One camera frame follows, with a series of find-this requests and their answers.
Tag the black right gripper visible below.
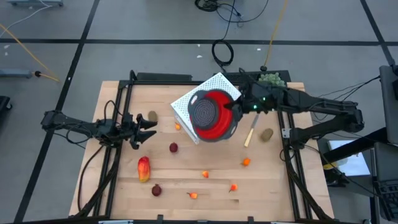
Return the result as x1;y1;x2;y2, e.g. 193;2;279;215
223;82;282;124

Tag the small pale yellow object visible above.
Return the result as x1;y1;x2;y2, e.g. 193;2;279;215
243;113;261;148

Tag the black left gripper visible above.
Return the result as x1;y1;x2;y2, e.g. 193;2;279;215
119;112;159;151

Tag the grey desk monitor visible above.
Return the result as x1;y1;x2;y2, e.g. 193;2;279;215
378;64;398;146

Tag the black keyboard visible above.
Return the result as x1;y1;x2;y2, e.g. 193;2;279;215
374;179;398;222

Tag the black coiled floor cable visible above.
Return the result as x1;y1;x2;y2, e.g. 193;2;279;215
211;39;235;73

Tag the yellow hanging cable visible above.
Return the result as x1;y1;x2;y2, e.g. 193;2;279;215
261;0;289;72
0;23;60;83

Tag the black tangled floor cable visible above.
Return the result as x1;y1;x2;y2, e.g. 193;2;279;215
194;0;270;29

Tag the red colander bowl grey rim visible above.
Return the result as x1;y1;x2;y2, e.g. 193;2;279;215
187;89;243;143

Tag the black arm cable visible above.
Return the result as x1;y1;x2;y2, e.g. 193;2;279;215
76;143;106;214

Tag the grey floor base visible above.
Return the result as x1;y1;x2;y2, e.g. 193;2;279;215
0;68;34;79
6;0;64;7

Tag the black floor object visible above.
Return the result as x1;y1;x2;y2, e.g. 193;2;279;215
0;95;13;112

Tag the white sheet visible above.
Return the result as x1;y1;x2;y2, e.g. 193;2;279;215
327;139;371;177

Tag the white perforated metal shelf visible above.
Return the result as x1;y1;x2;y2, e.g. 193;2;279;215
170;72;243;146

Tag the black perforated box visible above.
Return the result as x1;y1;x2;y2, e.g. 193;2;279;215
213;70;292;85

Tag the green potted plant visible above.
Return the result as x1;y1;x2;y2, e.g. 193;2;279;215
257;72;286;88

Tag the red yellow mango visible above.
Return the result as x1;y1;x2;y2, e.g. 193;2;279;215
137;156;151;184

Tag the white floor cable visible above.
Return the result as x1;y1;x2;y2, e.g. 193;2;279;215
0;0;52;31

